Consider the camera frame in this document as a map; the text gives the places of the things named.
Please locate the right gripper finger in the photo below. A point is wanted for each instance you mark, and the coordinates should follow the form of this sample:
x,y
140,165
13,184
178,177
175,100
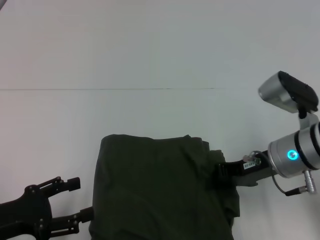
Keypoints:
x,y
217,181
220,169

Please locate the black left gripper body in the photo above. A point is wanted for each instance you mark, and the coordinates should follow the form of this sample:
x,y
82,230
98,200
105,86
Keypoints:
x,y
27,212

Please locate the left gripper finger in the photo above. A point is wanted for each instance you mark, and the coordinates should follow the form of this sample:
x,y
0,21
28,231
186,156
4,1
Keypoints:
x,y
71,184
72,221

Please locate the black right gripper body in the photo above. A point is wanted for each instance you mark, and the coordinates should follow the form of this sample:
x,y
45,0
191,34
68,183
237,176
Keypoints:
x,y
240,175

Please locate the dark green t-shirt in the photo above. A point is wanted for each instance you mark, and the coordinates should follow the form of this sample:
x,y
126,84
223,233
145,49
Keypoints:
x,y
155,190

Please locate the ribbed silver right flange plug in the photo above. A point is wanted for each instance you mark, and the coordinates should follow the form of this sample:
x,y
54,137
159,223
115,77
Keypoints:
x,y
310,182

